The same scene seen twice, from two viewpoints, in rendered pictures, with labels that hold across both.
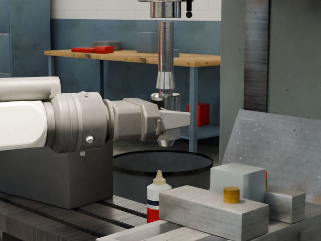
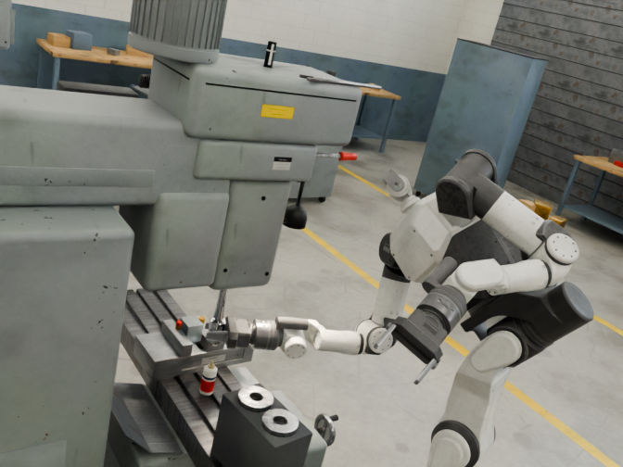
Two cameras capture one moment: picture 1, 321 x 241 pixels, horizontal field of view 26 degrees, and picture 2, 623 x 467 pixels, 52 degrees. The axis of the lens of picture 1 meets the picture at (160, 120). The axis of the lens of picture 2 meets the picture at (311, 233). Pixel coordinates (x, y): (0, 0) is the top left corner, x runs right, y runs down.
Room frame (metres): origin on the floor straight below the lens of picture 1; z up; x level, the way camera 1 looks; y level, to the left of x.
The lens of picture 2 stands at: (2.67, 0.32, 2.10)
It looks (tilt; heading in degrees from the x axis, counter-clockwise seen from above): 21 degrees down; 184
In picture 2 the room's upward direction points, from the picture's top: 14 degrees clockwise
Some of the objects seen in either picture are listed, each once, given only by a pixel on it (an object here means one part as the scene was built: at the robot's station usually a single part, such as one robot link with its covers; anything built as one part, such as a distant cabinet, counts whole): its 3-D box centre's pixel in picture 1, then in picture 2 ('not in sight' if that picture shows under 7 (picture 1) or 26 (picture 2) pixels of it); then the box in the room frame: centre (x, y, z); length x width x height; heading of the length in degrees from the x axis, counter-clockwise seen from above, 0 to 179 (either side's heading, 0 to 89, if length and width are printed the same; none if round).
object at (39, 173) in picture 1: (52, 145); (260, 440); (1.36, 0.21, 1.03); 0.22 x 0.12 x 0.20; 50
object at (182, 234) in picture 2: not in sight; (169, 222); (1.21, -0.15, 1.47); 0.24 x 0.19 x 0.26; 43
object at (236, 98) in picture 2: not in sight; (256, 97); (1.09, -0.02, 1.81); 0.47 x 0.26 x 0.16; 133
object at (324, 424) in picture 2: not in sight; (316, 432); (0.73, 0.36, 0.63); 0.16 x 0.12 x 0.12; 133
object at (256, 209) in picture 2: not in sight; (235, 221); (1.08, -0.01, 1.47); 0.21 x 0.19 x 0.32; 43
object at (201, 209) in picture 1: (212, 212); (205, 333); (0.93, -0.07, 1.02); 0.15 x 0.06 x 0.04; 45
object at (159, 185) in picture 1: (159, 202); (209, 376); (1.09, 0.00, 0.98); 0.04 x 0.04 x 0.11
